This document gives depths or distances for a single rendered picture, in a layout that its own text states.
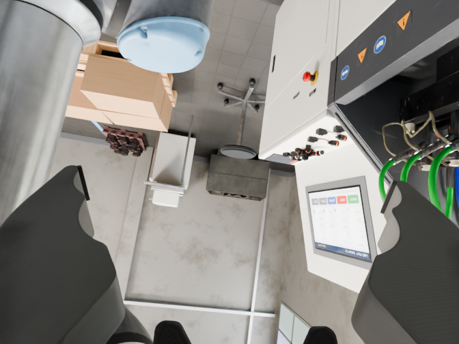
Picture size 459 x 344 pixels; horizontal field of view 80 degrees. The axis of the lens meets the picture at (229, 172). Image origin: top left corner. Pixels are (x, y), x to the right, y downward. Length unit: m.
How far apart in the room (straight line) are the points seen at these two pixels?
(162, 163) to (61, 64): 4.26
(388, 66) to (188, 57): 0.48
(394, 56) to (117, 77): 2.21
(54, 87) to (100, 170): 6.28
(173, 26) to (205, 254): 6.15
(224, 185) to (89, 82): 3.34
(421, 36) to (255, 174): 4.78
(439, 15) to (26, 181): 0.69
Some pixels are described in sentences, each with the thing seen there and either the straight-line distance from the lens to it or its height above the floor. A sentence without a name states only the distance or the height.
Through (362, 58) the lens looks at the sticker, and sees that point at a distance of 0.85.
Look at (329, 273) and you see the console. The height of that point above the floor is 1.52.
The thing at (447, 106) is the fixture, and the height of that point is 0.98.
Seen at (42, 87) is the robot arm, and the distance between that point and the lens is 0.34.
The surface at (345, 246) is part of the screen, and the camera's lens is 1.29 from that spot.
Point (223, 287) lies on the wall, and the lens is 6.61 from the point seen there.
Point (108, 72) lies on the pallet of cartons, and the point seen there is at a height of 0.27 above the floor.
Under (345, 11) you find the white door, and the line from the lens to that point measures 1.05.
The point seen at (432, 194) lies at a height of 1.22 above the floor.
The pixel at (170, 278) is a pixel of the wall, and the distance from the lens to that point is 6.48.
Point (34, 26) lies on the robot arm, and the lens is 0.36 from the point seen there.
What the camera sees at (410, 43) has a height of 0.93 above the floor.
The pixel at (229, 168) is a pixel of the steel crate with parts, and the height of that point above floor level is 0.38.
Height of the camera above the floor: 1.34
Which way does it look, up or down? 10 degrees down
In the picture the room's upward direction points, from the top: 172 degrees counter-clockwise
